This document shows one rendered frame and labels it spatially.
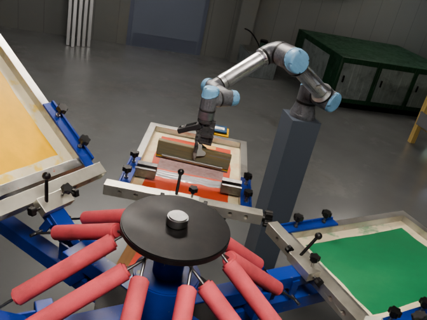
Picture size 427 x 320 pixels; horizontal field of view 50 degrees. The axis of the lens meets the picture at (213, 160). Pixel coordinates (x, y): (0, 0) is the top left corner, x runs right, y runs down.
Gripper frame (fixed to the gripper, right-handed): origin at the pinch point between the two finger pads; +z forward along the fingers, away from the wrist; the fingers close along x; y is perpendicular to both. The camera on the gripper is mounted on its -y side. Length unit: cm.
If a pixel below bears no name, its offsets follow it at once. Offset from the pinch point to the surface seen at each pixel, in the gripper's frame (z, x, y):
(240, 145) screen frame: 11, 48, 25
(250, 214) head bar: 5.4, -32.9, 28.8
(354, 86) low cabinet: 73, 491, 216
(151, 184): 13.5, -11.0, -16.8
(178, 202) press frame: -23, -79, -1
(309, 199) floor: 110, 179, 113
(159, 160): 13.6, 13.9, -17.2
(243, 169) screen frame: 10.2, 16.8, 27.0
